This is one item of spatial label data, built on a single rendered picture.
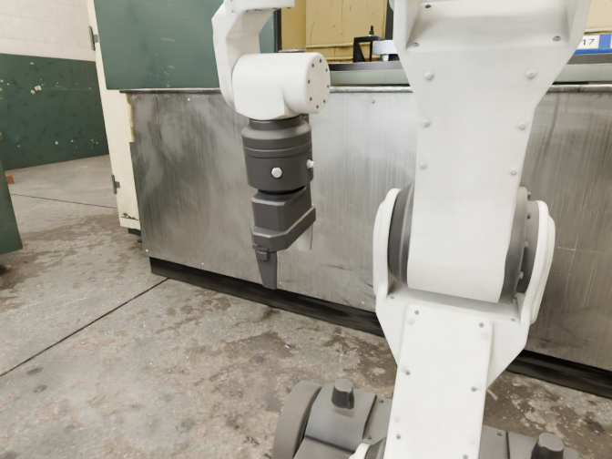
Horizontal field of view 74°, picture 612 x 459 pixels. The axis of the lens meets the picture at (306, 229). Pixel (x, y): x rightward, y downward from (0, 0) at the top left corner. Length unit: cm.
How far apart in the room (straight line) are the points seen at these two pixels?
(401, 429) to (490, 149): 34
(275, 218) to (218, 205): 106
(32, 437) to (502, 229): 114
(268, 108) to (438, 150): 19
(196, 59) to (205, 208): 53
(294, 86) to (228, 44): 10
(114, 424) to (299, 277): 70
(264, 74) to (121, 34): 135
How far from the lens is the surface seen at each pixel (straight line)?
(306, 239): 63
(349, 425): 83
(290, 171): 50
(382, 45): 183
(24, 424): 133
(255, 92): 49
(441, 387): 55
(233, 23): 50
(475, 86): 43
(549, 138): 116
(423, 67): 43
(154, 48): 168
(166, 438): 114
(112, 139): 232
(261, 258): 53
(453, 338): 54
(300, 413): 87
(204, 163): 157
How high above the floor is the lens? 78
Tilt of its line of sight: 18 degrees down
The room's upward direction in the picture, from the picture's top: straight up
